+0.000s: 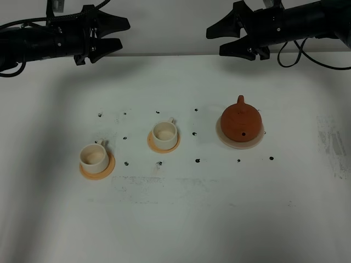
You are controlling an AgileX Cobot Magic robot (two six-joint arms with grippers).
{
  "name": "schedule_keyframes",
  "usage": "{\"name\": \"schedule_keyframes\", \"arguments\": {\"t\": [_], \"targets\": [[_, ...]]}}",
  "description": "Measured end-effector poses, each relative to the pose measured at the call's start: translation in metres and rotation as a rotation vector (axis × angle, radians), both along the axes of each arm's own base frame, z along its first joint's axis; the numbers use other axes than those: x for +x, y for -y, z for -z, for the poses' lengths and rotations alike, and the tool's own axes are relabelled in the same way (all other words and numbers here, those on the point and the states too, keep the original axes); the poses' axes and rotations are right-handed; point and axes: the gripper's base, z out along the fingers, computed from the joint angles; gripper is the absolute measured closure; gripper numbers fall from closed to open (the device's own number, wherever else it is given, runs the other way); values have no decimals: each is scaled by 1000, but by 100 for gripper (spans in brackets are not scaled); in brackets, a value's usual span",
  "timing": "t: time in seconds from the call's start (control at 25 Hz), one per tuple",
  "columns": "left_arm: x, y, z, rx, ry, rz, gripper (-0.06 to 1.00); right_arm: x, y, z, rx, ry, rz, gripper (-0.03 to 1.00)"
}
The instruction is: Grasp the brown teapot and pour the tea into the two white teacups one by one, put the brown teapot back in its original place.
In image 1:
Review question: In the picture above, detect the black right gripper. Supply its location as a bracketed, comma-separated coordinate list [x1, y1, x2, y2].
[206, 1, 284, 60]

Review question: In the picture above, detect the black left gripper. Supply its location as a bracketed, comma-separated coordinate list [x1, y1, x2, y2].
[46, 5, 131, 66]

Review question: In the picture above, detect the brown clay teapot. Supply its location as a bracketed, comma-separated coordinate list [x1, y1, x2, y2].
[220, 95, 263, 142]

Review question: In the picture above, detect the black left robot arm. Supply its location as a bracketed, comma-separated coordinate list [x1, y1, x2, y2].
[1, 1, 131, 77]

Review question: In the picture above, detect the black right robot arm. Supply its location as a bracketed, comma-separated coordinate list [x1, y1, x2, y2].
[206, 1, 350, 61]

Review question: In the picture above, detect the cream round teapot coaster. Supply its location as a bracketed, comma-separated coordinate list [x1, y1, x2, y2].
[216, 117, 265, 150]

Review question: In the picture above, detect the orange coaster middle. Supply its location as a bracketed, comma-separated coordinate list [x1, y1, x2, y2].
[147, 130, 180, 153]

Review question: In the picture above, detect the orange coaster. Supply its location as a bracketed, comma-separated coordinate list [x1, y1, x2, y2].
[79, 152, 116, 180]
[147, 130, 180, 153]

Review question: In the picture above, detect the white teacup middle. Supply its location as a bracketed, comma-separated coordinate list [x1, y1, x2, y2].
[151, 117, 178, 150]

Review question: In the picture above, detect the white teacup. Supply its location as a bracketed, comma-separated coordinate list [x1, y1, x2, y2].
[79, 139, 109, 174]
[151, 117, 178, 150]

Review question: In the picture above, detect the white teacup near left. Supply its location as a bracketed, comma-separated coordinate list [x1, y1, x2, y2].
[79, 139, 109, 174]

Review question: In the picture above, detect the orange coaster near left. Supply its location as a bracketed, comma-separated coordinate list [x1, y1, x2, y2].
[79, 152, 116, 180]

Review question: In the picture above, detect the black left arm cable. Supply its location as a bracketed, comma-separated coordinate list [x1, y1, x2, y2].
[0, 0, 110, 78]

